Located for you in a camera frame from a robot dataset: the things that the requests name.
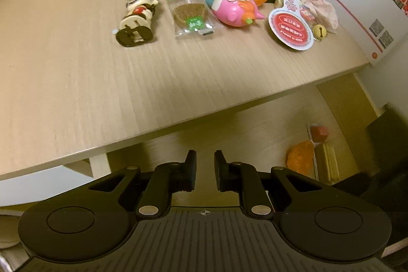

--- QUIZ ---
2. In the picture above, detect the lollipop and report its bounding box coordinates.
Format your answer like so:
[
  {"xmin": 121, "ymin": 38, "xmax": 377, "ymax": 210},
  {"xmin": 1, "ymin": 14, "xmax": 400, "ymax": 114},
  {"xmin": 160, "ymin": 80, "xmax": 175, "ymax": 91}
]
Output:
[{"xmin": 162, "ymin": 0, "xmax": 215, "ymax": 38}]

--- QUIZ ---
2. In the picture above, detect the orange crumpled bag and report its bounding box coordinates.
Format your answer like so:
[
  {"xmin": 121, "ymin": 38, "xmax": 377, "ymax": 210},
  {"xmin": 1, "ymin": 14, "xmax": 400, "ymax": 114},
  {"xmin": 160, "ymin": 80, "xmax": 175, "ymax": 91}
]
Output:
[{"xmin": 286, "ymin": 140, "xmax": 316, "ymax": 175}]

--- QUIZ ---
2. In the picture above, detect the red cube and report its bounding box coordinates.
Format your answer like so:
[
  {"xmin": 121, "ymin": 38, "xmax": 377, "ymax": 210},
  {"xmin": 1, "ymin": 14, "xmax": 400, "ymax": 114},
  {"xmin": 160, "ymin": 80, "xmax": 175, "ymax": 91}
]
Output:
[{"xmin": 311, "ymin": 125, "xmax": 329, "ymax": 143}]

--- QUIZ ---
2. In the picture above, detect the white desk leg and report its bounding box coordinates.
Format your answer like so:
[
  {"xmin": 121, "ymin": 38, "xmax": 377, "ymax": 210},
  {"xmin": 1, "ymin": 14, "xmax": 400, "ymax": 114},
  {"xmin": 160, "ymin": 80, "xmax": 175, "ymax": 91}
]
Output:
[{"xmin": 64, "ymin": 154, "xmax": 110, "ymax": 178}]

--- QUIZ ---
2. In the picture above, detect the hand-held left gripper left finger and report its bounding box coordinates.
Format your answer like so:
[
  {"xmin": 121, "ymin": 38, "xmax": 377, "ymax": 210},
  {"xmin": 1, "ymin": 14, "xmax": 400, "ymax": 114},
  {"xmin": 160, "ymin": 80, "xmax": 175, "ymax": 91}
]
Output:
[{"xmin": 87, "ymin": 150, "xmax": 197, "ymax": 218}]

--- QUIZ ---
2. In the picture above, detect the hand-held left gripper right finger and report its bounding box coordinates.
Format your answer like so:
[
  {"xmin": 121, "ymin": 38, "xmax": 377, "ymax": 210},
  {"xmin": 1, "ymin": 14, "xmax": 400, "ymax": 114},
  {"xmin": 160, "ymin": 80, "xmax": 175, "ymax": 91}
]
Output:
[{"xmin": 214, "ymin": 150, "xmax": 322, "ymax": 219}]

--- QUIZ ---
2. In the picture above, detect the pink and orange plastic toy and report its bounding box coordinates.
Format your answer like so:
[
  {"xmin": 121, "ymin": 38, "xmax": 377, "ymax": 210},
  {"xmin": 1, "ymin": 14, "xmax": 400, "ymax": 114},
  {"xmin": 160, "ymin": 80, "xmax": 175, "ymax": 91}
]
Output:
[{"xmin": 205, "ymin": 0, "xmax": 270, "ymax": 27}]

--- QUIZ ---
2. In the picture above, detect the white and brown figurine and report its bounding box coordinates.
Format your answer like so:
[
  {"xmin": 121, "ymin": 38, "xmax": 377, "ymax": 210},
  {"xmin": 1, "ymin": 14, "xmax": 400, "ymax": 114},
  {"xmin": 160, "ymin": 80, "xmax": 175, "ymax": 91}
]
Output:
[{"xmin": 115, "ymin": 0, "xmax": 160, "ymax": 48}]

